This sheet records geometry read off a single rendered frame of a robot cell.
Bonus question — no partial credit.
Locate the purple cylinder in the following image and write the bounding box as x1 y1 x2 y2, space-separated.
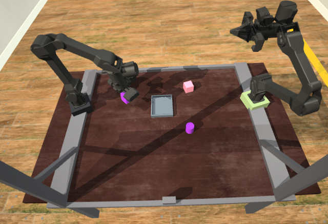
186 123 194 134

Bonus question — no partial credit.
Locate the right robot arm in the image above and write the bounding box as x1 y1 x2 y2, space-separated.
248 1 322 116

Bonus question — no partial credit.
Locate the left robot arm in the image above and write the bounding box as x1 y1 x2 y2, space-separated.
30 33 139 109

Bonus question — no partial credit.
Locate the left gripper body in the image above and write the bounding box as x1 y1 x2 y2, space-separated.
108 77 139 102

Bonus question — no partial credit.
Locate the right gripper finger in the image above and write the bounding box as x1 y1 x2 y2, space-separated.
230 19 249 31
230 25 253 43

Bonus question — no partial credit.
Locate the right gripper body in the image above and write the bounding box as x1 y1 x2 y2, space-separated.
241 11 274 52

